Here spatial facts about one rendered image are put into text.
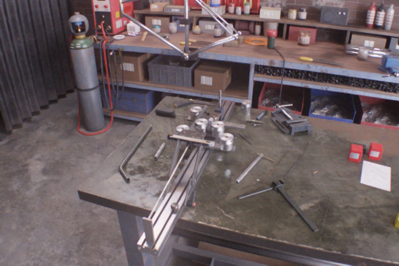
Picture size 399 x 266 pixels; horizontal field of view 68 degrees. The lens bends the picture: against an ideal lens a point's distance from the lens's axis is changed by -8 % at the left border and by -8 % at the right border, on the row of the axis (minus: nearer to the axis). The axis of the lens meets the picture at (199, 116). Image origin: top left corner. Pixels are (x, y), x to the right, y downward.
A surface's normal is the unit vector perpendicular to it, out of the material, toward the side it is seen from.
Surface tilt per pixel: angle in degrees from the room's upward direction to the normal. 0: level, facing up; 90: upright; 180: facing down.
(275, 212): 0
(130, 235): 90
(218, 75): 92
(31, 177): 0
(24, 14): 91
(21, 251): 0
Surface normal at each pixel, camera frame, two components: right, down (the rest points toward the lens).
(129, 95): -0.31, 0.46
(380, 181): 0.00, -0.87
